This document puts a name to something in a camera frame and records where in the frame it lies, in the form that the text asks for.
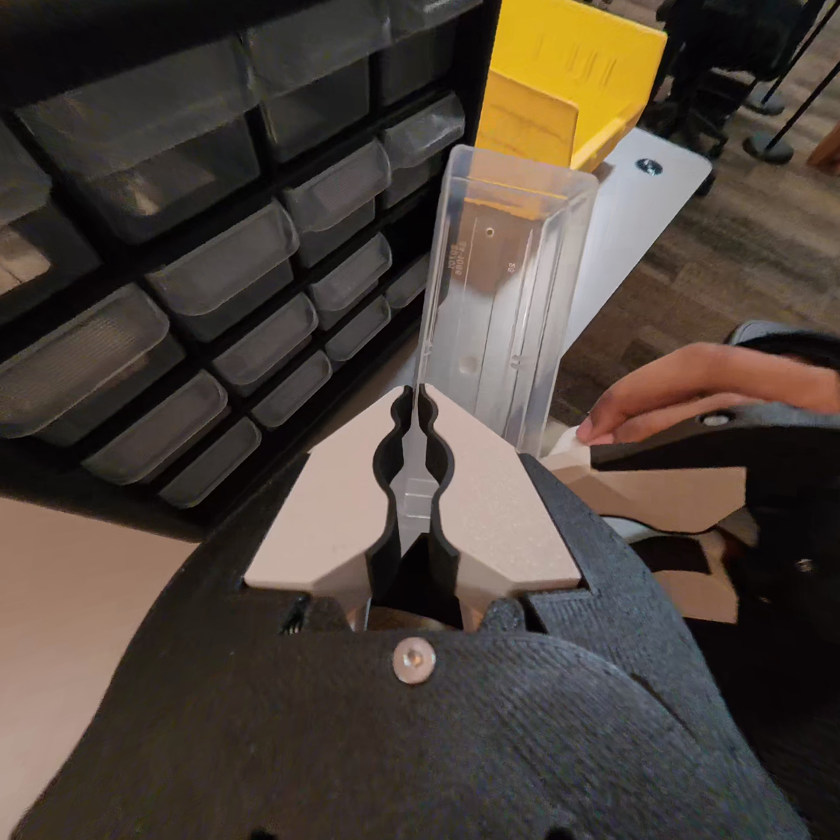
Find rows of clear cabinet drawers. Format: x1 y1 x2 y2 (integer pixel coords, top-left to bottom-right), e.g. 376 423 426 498
0 0 483 509

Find yellow plastic bin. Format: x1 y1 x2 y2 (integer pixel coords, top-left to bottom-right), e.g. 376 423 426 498
474 0 669 175

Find person's dark sweater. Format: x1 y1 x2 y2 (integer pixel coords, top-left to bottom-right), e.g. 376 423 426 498
682 617 840 840

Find person's right forearm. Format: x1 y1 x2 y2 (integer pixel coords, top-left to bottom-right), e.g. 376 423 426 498
777 330 840 378

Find clear plastic drawer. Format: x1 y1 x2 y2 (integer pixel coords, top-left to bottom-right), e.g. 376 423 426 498
402 146 599 559

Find wooden post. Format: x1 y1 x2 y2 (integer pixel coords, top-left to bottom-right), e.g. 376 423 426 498
808 123 840 169

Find black stand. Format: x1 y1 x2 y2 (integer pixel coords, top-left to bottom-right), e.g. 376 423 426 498
743 0 829 118
747 66 840 166

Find black drawer cabinet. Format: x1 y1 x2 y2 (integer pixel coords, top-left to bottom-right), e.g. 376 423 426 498
0 0 503 546

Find white desk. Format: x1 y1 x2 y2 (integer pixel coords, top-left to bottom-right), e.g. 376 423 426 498
0 128 714 828

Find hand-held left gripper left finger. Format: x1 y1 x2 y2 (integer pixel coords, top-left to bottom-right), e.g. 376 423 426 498
244 386 414 631

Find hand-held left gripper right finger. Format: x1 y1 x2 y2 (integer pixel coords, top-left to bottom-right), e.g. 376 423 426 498
419 384 584 631

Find black office chair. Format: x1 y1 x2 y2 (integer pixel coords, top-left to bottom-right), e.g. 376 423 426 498
650 0 795 161

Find person's right hand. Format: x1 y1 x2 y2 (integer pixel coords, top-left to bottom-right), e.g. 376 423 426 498
579 340 840 446

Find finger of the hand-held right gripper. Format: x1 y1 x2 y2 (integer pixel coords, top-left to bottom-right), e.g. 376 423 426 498
653 567 741 626
543 425 749 534

